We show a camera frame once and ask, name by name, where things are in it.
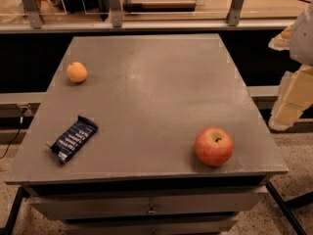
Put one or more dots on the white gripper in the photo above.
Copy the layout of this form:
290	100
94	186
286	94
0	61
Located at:
302	39

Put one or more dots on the red apple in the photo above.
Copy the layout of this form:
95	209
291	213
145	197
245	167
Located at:
214	146

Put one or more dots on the blue rxbar wrapper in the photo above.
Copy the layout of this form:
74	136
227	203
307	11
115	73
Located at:
73	139

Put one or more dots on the metal railing with posts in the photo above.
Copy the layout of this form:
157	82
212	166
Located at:
145	15

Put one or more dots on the grey drawer cabinet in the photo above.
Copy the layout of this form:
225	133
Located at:
150	96

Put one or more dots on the upper drawer with knob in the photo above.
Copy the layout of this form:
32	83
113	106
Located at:
148	203

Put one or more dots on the lower drawer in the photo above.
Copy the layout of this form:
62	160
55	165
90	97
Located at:
176	226

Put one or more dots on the orange fruit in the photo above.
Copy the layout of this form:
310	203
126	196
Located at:
76	72

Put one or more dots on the black metal frame leg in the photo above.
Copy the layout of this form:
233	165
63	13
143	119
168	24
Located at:
287	207

